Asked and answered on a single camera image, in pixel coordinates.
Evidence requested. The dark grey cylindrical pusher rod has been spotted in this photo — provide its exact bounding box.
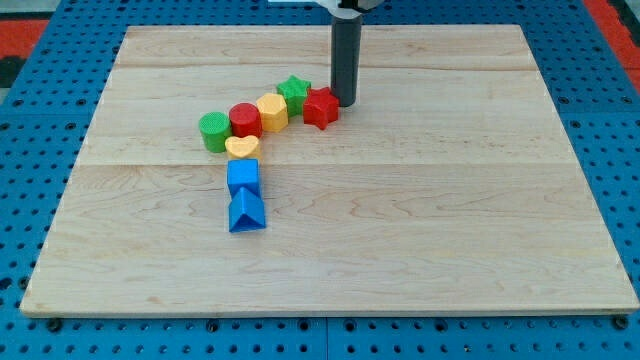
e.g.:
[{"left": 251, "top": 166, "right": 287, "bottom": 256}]
[{"left": 331, "top": 16, "right": 362, "bottom": 107}]

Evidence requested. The green cylinder block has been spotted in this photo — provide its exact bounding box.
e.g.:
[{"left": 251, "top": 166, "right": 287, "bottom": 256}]
[{"left": 198, "top": 112, "right": 232, "bottom": 153}]

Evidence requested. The red cylinder block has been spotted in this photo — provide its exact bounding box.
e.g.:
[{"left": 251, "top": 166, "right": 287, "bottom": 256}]
[{"left": 229, "top": 103, "right": 263, "bottom": 138}]

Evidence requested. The wooden board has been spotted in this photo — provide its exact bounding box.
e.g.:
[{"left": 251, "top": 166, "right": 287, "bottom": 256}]
[{"left": 21, "top": 25, "right": 639, "bottom": 318}]

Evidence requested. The red star block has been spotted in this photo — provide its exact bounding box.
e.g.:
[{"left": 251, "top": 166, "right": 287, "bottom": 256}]
[{"left": 303, "top": 87, "right": 339, "bottom": 130}]

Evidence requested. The blue triangle block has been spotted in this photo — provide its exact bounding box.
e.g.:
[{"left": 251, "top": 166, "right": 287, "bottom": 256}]
[{"left": 228, "top": 187, "right": 266, "bottom": 233}]

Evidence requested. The yellow hexagon block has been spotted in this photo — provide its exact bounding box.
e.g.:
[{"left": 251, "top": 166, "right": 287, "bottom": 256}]
[{"left": 256, "top": 93, "right": 289, "bottom": 132}]

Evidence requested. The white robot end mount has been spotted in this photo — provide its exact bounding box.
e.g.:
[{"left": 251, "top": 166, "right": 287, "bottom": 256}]
[{"left": 267, "top": 0, "right": 384, "bottom": 19}]

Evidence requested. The yellow heart block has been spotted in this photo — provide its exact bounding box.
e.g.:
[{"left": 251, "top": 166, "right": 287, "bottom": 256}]
[{"left": 225, "top": 135, "right": 262, "bottom": 160}]

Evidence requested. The green star block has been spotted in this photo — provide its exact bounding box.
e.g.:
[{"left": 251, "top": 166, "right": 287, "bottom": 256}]
[{"left": 276, "top": 75, "right": 311, "bottom": 117}]

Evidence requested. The blue cube block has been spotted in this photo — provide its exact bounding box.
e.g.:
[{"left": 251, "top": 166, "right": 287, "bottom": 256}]
[{"left": 227, "top": 158, "right": 262, "bottom": 197}]

